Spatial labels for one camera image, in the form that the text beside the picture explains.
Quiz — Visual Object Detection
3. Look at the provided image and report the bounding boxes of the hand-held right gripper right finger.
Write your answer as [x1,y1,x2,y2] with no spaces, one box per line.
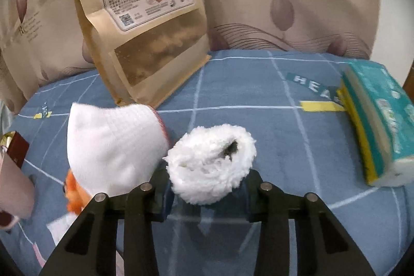
[239,170,377,276]

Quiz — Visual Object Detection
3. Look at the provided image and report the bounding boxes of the kraft paper snack bag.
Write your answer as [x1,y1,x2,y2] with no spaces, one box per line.
[64,0,212,110]

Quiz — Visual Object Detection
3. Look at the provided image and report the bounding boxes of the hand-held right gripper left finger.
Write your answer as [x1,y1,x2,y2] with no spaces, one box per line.
[39,166,177,276]

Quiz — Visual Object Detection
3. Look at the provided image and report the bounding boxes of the white towel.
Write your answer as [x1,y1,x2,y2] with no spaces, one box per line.
[66,102,172,196]

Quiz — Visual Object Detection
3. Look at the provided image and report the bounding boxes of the teal tissue pack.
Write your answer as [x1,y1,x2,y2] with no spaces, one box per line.
[336,61,414,188]

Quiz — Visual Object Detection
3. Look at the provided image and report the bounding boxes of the pink ceramic mug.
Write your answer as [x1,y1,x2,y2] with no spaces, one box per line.
[0,153,36,228]

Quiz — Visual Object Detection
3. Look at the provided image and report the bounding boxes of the white fluffy sock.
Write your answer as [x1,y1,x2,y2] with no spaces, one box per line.
[163,123,257,206]

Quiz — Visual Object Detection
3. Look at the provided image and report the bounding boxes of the gold metal tin tray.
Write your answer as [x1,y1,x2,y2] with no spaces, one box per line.
[0,130,30,173]

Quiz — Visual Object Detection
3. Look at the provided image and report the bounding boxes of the blue checked blanket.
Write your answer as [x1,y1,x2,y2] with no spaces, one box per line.
[0,50,414,276]

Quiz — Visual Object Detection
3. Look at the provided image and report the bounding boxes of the orange plush toy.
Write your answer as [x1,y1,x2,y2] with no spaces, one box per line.
[47,168,94,246]

